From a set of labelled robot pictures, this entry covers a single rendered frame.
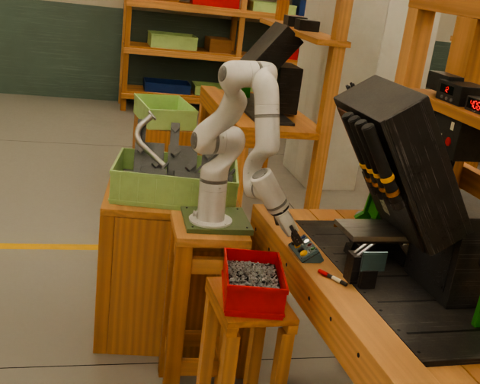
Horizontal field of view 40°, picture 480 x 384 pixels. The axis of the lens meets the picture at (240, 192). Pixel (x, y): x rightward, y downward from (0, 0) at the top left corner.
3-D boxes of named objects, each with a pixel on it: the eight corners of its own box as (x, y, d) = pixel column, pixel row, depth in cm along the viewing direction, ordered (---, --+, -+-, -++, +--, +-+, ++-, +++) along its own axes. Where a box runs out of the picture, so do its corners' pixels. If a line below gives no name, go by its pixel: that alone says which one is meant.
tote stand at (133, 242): (92, 353, 332) (100, 208, 307) (103, 303, 381) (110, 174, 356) (225, 360, 340) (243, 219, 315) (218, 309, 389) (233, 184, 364)
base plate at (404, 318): (420, 367, 192) (422, 361, 192) (294, 224, 292) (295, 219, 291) (539, 360, 204) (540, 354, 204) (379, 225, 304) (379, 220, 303)
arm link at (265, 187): (259, 208, 240) (276, 209, 233) (243, 180, 235) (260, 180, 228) (273, 193, 244) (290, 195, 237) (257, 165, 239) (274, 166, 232)
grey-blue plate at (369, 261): (357, 289, 233) (364, 253, 228) (355, 286, 234) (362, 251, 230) (381, 288, 235) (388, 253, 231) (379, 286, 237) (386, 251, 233)
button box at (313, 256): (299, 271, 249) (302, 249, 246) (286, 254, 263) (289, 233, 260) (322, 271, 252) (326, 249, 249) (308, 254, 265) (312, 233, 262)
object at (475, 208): (444, 309, 225) (466, 218, 214) (401, 270, 253) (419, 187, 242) (489, 308, 231) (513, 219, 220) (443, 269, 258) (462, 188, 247)
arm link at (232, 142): (195, 177, 283) (199, 123, 276) (234, 174, 291) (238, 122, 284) (206, 185, 273) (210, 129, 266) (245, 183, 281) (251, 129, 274)
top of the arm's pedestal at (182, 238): (175, 247, 270) (177, 238, 269) (170, 218, 300) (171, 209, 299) (251, 249, 277) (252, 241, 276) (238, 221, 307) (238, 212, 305)
